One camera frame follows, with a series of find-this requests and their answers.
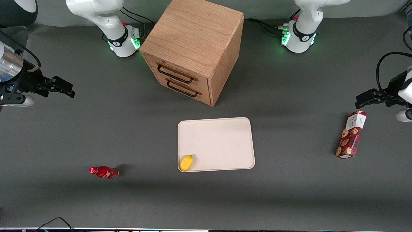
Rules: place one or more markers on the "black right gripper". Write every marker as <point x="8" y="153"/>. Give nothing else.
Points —
<point x="28" y="80"/>

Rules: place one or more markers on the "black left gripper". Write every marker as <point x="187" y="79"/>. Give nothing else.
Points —
<point x="392" y="87"/>

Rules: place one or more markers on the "red coke bottle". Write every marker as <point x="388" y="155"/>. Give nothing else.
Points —
<point x="106" y="172"/>

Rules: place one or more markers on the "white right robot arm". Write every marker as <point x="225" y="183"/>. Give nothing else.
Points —
<point x="96" y="13"/>

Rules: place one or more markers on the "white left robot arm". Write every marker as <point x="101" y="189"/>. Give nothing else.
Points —
<point x="305" y="19"/>

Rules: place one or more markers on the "beige rectangular tray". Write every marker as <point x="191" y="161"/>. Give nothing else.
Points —
<point x="219" y="145"/>

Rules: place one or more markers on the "red cookie box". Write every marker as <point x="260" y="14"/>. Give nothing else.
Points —
<point x="351" y="135"/>

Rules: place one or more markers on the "wooden two-drawer cabinet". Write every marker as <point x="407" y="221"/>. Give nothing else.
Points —
<point x="193" y="35"/>

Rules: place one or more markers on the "yellow toy mango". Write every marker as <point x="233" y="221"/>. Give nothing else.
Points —
<point x="186" y="162"/>

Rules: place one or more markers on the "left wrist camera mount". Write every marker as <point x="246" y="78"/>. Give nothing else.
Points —
<point x="404" y="115"/>

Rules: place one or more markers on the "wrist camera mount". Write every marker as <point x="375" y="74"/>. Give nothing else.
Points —
<point x="404" y="115"/>
<point x="17" y="101"/>

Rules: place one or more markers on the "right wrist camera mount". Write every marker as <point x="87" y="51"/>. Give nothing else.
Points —
<point x="17" y="101"/>

